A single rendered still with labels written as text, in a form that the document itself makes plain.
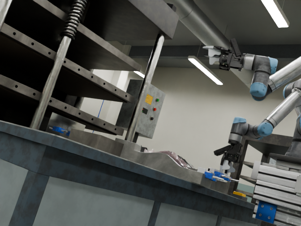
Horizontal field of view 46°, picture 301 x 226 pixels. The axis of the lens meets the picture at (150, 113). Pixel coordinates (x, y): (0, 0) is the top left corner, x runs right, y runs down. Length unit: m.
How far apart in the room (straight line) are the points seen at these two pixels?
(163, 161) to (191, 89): 8.95
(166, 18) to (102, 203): 1.69
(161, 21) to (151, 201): 1.48
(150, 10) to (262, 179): 1.40
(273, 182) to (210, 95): 8.55
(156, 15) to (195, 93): 8.00
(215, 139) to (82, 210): 8.55
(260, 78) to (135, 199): 0.80
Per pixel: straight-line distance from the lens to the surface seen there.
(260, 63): 1.79
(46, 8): 2.18
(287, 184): 1.78
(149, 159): 1.80
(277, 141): 6.23
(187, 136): 10.21
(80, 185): 1.29
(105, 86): 2.41
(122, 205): 1.47
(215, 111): 10.01
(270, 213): 1.83
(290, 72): 1.91
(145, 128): 2.85
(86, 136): 1.56
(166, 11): 2.73
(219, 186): 2.14
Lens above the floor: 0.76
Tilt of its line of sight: 10 degrees up
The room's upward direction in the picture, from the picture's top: 17 degrees clockwise
